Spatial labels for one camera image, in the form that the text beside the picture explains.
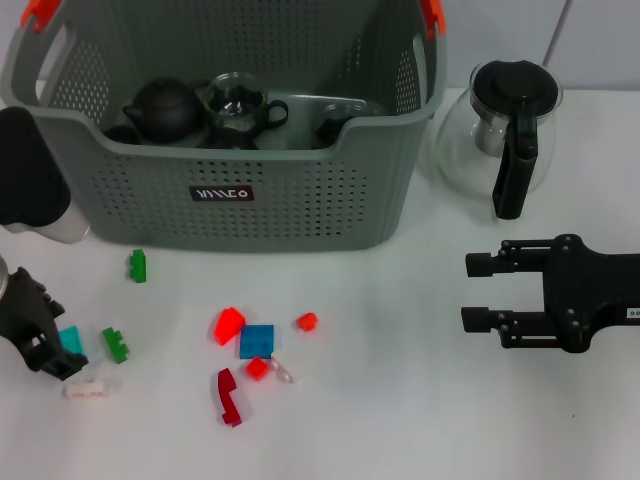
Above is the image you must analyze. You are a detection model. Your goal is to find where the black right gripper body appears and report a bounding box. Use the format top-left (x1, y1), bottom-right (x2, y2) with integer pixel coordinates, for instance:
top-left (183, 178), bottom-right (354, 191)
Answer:
top-left (542, 233), bottom-right (640, 354)

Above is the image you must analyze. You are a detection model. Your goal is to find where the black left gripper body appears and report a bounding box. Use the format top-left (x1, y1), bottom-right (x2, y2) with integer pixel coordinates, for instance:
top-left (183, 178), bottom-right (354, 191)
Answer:
top-left (0, 267), bottom-right (66, 374)

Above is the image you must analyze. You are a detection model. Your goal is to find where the teal square toy brick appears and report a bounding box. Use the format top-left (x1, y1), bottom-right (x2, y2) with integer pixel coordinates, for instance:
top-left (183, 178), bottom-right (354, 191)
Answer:
top-left (58, 325), bottom-right (86, 356)

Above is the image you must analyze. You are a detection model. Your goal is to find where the pale pink toy brick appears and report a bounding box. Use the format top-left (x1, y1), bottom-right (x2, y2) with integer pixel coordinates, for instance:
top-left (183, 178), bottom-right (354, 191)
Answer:
top-left (62, 380), bottom-right (110, 401)

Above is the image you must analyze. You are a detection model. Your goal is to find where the green notched toy brick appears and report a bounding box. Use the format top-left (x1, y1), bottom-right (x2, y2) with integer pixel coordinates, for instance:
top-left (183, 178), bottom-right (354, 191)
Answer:
top-left (102, 327), bottom-right (132, 365)

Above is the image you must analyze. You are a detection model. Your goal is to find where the small green toy brick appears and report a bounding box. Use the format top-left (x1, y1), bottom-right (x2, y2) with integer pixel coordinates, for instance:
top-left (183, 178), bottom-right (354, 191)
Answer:
top-left (125, 248), bottom-right (150, 285)

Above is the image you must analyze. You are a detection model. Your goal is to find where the dark red toy brick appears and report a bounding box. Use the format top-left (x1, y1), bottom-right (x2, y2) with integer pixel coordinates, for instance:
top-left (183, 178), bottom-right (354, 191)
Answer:
top-left (216, 367), bottom-right (246, 429)

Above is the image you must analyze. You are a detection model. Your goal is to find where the large red sloped brick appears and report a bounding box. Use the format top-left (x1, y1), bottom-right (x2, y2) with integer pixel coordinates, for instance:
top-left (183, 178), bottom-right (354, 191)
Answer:
top-left (212, 307), bottom-right (247, 347)

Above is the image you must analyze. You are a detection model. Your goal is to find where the glass teacup with black base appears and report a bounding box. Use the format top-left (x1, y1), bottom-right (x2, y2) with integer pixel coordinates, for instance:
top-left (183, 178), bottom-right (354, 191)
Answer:
top-left (199, 124), bottom-right (262, 151)
top-left (204, 72), bottom-right (290, 136)
top-left (322, 101), bottom-right (371, 126)
top-left (310, 117), bottom-right (351, 150)

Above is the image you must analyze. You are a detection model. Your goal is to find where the grey-green perforated storage bin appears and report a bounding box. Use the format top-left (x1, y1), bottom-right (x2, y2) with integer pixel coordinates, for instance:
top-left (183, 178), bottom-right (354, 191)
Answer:
top-left (0, 0), bottom-right (448, 254)

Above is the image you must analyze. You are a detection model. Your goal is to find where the small dark clay cup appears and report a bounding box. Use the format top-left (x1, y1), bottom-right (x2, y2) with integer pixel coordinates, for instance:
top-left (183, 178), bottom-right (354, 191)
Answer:
top-left (103, 124), bottom-right (143, 146)

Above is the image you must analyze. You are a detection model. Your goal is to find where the blue square toy brick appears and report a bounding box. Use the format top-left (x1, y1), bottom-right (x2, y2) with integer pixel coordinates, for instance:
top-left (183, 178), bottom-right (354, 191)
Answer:
top-left (238, 324), bottom-right (276, 361)

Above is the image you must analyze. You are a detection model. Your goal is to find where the white toy brick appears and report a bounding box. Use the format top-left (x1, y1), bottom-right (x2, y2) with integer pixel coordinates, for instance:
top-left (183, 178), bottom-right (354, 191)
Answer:
top-left (269, 355), bottom-right (296, 385)

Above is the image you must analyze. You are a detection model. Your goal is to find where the dark clay teapot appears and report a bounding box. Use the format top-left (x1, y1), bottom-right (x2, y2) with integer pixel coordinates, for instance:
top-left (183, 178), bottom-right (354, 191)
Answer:
top-left (121, 76), bottom-right (209, 146)

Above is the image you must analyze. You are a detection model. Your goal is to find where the glass pot with black handle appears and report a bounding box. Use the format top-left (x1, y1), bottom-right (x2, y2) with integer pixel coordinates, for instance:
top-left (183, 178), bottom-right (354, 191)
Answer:
top-left (433, 58), bottom-right (564, 221)

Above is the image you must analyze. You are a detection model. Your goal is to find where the orange bin handle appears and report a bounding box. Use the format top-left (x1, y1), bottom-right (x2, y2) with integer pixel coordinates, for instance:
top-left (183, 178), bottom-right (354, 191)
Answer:
top-left (19, 0), bottom-right (447, 39)

